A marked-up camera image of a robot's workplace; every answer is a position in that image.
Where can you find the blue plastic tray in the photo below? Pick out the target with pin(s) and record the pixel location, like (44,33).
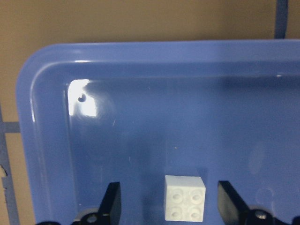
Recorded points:
(91,114)

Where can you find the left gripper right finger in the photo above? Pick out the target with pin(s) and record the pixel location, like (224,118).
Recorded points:
(234,211)

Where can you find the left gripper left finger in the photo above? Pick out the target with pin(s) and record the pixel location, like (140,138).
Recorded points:
(108,212)

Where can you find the white block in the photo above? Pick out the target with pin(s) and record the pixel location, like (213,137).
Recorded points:
(184,198)

